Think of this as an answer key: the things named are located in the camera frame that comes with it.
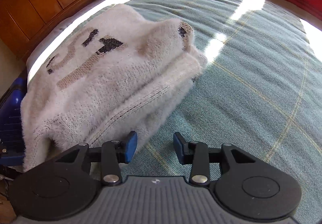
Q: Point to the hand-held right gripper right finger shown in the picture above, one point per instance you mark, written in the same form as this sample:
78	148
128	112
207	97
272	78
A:
179	147

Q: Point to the bed with grey-green plaid sheet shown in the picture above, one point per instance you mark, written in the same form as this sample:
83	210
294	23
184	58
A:
251	75

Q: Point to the blue ribbed plastic object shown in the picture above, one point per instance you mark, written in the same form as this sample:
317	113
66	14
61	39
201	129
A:
12	123

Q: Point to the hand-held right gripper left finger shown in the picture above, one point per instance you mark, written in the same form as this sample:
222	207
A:
131	147

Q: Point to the brown wooden headboard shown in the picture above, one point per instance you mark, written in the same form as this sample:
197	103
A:
42	0

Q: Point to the cream knit sweater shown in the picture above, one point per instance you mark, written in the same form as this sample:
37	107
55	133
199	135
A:
113	75

